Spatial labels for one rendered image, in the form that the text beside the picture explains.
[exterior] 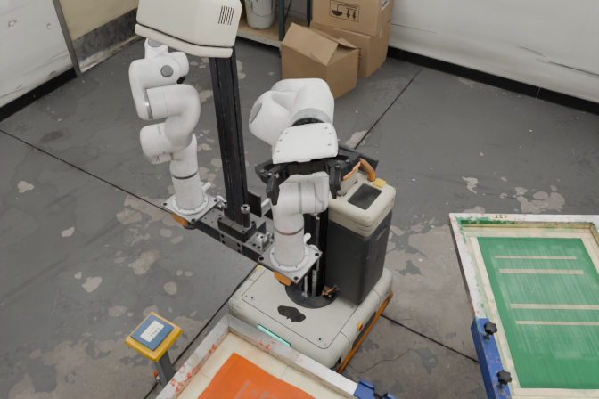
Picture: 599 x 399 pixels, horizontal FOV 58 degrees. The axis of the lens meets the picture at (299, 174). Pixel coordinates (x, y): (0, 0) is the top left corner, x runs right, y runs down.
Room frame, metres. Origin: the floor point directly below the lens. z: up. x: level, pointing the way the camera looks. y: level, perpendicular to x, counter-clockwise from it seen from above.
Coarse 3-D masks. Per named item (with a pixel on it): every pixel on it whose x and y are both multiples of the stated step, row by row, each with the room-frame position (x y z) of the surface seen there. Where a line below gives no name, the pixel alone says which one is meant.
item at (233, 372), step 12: (228, 360) 0.87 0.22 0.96; (240, 360) 0.87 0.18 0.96; (228, 372) 0.83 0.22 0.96; (240, 372) 0.83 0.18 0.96; (252, 372) 0.83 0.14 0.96; (264, 372) 0.83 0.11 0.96; (216, 384) 0.79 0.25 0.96; (228, 384) 0.79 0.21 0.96; (240, 384) 0.79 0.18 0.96; (264, 384) 0.79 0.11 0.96; (276, 384) 0.79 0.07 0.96; (288, 384) 0.79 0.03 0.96; (204, 396) 0.75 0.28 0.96; (216, 396) 0.75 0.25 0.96; (228, 396) 0.75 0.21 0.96; (276, 396) 0.75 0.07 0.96; (288, 396) 0.75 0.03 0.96; (300, 396) 0.75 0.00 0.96; (312, 396) 0.75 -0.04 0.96
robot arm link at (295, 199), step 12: (288, 192) 1.11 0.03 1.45; (300, 192) 1.12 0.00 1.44; (312, 192) 1.12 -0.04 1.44; (288, 204) 1.09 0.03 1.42; (300, 204) 1.09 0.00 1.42; (312, 204) 1.10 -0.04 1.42; (276, 216) 1.10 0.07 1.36; (288, 216) 1.09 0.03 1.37; (300, 216) 1.13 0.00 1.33; (276, 228) 1.11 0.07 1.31; (288, 228) 1.09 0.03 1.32; (300, 228) 1.11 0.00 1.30
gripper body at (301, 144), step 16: (288, 128) 0.73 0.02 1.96; (304, 128) 0.72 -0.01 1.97; (320, 128) 0.71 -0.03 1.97; (288, 144) 0.68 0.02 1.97; (304, 144) 0.67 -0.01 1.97; (320, 144) 0.66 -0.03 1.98; (336, 144) 0.67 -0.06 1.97; (288, 160) 0.64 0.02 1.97; (304, 160) 0.64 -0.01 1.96; (320, 160) 0.64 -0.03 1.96; (336, 160) 0.67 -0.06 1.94; (304, 176) 0.64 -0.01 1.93; (320, 176) 0.63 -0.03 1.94
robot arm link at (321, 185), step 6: (276, 174) 1.13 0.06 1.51; (306, 180) 1.12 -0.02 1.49; (312, 180) 1.12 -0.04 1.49; (318, 180) 1.11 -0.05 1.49; (324, 180) 1.11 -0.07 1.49; (318, 186) 1.11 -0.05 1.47; (324, 186) 1.11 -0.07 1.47; (318, 192) 1.11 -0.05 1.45; (324, 192) 1.11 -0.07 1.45; (318, 198) 1.10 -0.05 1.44; (324, 198) 1.10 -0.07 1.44; (318, 204) 1.10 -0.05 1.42; (324, 204) 1.10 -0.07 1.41; (318, 210) 1.10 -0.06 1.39
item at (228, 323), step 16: (224, 320) 0.99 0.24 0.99; (240, 320) 0.99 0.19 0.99; (208, 336) 0.93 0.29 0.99; (224, 336) 0.95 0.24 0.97; (240, 336) 0.95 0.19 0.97; (256, 336) 0.93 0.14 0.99; (208, 352) 0.88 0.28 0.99; (272, 352) 0.89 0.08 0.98; (288, 352) 0.88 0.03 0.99; (192, 368) 0.83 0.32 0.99; (304, 368) 0.83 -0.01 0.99; (320, 368) 0.83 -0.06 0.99; (176, 384) 0.78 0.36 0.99; (336, 384) 0.78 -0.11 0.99; (352, 384) 0.78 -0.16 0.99
